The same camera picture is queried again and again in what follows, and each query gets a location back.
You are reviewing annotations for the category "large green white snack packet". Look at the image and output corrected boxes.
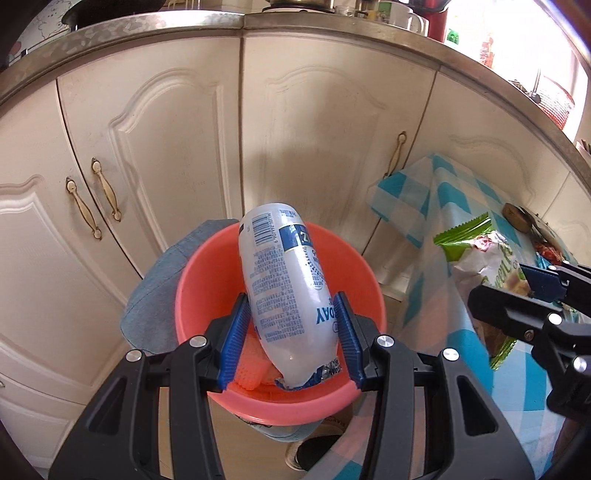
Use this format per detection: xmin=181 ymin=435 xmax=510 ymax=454
xmin=433 ymin=212 xmax=591 ymax=370

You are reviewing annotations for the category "black white shoe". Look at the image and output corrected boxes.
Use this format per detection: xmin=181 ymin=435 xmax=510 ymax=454
xmin=284 ymin=413 xmax=354 ymax=472

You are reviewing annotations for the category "white bottle with foil cap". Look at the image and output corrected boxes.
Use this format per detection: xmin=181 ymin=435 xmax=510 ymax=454
xmin=238 ymin=202 xmax=345 ymax=391

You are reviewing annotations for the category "red plastic basket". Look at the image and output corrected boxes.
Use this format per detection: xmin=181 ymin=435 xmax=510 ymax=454
xmin=534 ymin=74 xmax=576 ymax=128

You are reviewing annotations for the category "steel-edged kitchen counter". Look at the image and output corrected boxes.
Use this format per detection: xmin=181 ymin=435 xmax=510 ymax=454
xmin=0 ymin=9 xmax=591 ymax=162

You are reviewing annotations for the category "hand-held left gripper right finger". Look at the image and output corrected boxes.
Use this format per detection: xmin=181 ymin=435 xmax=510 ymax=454
xmin=333 ymin=291 xmax=536 ymax=480

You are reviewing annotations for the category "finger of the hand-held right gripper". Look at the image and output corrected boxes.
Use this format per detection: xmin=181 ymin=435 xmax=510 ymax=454
xmin=519 ymin=261 xmax=591 ymax=306
xmin=467 ymin=285 xmax=591 ymax=418

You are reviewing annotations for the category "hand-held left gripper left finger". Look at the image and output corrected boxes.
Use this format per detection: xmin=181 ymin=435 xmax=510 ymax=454
xmin=48 ymin=292 xmax=252 ymax=480

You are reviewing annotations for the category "cream kitchen cabinet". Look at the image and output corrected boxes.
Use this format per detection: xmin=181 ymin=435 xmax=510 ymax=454
xmin=0 ymin=34 xmax=591 ymax=462

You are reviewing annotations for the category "red thermos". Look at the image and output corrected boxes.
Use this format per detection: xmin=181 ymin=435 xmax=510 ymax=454
xmin=427 ymin=0 xmax=451 ymax=43

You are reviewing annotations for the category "brass cabinet handle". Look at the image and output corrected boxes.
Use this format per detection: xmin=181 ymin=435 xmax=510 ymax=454
xmin=91 ymin=157 xmax=123 ymax=223
xmin=65 ymin=176 xmax=103 ymax=241
xmin=383 ymin=130 xmax=408 ymax=179

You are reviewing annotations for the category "small brown taro root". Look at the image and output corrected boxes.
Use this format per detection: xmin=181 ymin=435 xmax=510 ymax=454
xmin=503 ymin=203 xmax=533 ymax=232

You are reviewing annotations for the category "orange plastic basin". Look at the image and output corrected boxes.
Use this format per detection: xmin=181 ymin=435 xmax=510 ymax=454
xmin=174 ymin=222 xmax=387 ymax=426

